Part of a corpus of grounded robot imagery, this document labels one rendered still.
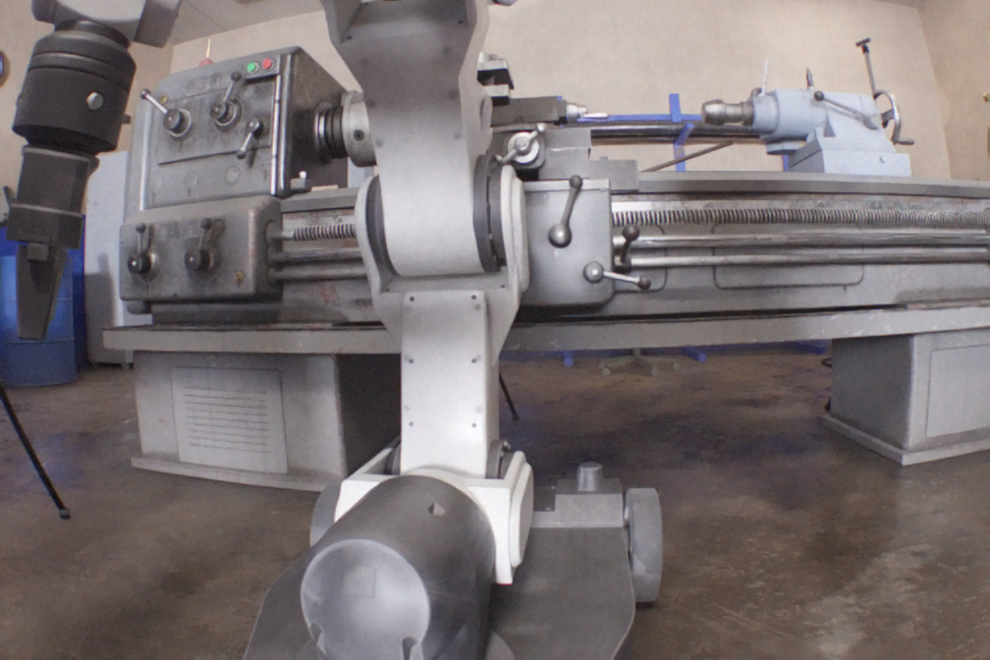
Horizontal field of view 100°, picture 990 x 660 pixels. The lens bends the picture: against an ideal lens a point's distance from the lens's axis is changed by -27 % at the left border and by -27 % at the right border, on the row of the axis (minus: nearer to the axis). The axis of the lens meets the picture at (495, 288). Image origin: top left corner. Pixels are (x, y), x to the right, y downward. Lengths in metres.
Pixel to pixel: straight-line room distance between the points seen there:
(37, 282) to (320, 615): 0.31
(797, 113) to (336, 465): 1.73
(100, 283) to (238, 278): 3.76
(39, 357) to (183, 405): 2.51
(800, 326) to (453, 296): 0.97
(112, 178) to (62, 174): 4.86
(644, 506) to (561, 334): 0.53
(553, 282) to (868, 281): 0.93
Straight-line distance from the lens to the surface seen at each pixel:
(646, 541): 0.91
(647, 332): 1.33
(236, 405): 1.71
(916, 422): 1.83
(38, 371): 4.24
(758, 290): 1.58
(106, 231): 5.24
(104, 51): 0.44
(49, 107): 0.43
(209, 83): 1.92
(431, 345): 0.67
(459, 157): 0.60
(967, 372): 1.93
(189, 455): 1.86
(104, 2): 0.46
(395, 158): 0.62
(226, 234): 1.59
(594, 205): 1.33
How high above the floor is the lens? 0.53
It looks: 1 degrees up
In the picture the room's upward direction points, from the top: 2 degrees counter-clockwise
